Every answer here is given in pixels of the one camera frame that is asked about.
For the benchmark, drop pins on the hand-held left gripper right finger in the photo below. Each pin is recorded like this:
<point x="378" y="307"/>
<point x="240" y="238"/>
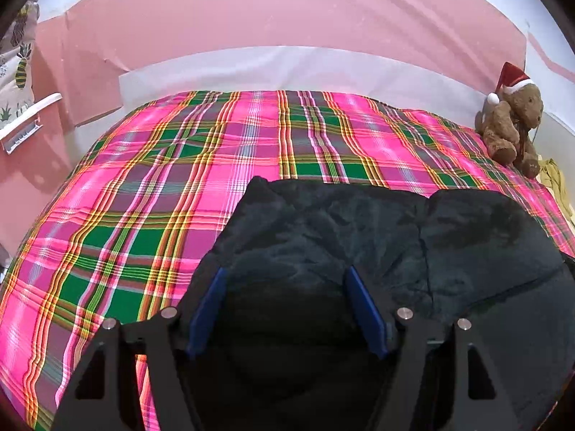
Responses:
<point x="367" y="309"/>

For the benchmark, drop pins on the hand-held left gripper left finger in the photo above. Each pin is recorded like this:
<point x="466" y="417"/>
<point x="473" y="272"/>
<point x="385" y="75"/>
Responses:
<point x="207" y="309"/>

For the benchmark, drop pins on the black padded jacket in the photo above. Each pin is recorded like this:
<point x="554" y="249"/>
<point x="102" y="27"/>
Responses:
<point x="359" y="233"/>

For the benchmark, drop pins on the pink green plaid blanket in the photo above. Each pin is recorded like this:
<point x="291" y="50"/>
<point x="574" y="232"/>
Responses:
<point x="157" y="179"/>

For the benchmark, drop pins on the yellow cloth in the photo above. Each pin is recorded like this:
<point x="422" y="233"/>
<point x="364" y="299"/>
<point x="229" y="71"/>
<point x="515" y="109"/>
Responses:
<point x="557" y="184"/>

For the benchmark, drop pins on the brown teddy bear, santa hat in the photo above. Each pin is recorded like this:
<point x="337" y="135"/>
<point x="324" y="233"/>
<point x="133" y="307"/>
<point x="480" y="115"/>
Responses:
<point x="512" y="121"/>

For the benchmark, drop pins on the white bed sheet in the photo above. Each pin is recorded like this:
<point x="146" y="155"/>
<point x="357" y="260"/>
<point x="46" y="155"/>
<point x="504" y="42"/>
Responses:
<point x="292" y="67"/>

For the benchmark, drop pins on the pineapple print curtain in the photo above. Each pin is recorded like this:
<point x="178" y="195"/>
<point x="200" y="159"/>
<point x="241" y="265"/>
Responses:
<point x="15" y="67"/>

